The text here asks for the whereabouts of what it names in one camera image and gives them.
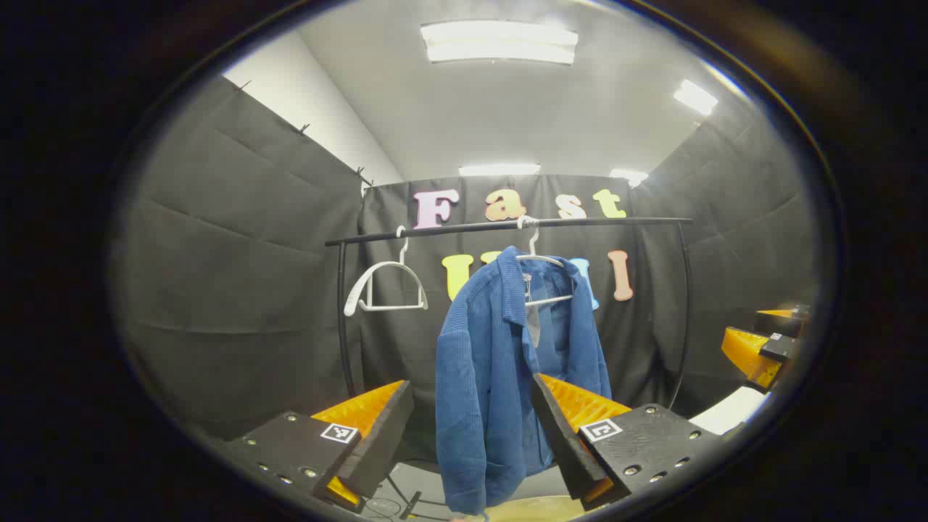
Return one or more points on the black backdrop cloth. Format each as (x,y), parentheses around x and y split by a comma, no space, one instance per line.
(239,290)

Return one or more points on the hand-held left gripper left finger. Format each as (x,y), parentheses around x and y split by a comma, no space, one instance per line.
(380,442)

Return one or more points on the white box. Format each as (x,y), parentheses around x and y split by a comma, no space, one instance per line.
(728,412)

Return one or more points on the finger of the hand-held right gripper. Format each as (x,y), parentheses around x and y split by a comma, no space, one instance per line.
(750,351)
(783,320)

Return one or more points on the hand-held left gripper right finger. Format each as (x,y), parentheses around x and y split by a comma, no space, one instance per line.
(562,442)

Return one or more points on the black clothes rack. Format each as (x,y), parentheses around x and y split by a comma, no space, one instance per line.
(449,228)

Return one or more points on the large ceiling light panel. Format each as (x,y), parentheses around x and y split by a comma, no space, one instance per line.
(500,42)

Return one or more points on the white plastic hanger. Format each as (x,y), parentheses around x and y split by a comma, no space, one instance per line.
(551,299)
(384,307)

